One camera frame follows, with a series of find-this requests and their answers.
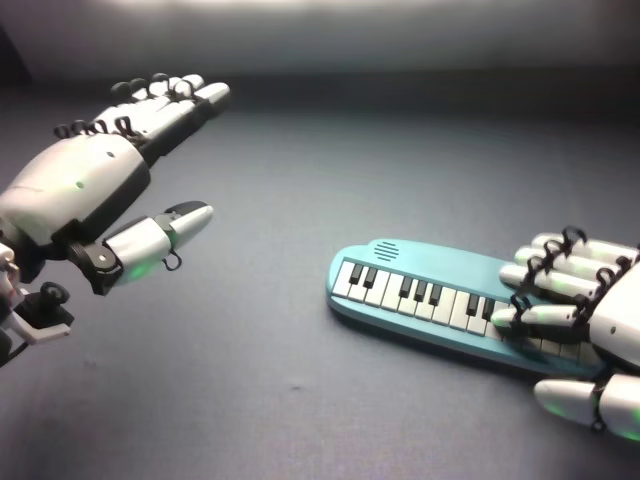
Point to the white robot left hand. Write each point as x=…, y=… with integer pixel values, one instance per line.
x=70, y=180

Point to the light blue toy piano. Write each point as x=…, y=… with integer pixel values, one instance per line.
x=425, y=260

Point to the white backdrop panel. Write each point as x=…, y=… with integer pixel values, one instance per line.
x=320, y=30

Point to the grey table cloth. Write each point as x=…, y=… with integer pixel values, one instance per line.
x=300, y=400

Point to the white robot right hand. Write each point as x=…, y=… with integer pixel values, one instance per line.
x=615, y=320

